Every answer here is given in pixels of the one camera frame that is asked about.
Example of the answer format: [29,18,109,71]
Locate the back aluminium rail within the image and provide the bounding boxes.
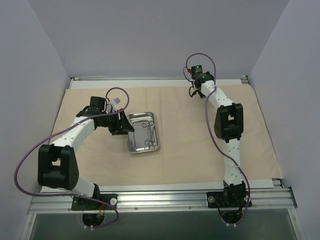
[70,75,248,82]

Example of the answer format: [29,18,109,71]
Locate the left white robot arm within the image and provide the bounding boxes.
[37,96,134,210]

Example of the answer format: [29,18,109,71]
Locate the steel instrument tray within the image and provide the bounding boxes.
[127,111,160,154]

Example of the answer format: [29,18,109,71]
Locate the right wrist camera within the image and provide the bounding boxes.
[188,65,205,80]

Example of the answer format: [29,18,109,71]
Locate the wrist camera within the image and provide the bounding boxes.
[188,65,205,80]
[110,97,121,105]

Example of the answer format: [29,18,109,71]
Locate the aluminium front rail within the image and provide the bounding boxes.
[28,187,297,214]

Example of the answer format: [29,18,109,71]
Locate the steel surgical scissors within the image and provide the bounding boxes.
[148,121,158,149]

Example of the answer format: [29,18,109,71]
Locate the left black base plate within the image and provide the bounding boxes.
[71,193,118,211]

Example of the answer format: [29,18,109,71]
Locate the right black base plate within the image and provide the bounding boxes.
[206,191,248,209]

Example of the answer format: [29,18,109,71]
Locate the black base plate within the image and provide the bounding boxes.
[206,191,248,209]
[71,193,118,211]

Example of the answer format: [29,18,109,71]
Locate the beige cloth surgical kit roll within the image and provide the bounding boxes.
[53,84,283,186]

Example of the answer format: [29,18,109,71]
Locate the steel forceps clamp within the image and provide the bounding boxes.
[142,121,154,150]

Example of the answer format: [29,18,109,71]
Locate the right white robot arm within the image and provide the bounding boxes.
[191,72,246,188]

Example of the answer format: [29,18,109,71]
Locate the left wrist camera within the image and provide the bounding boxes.
[110,97,121,105]

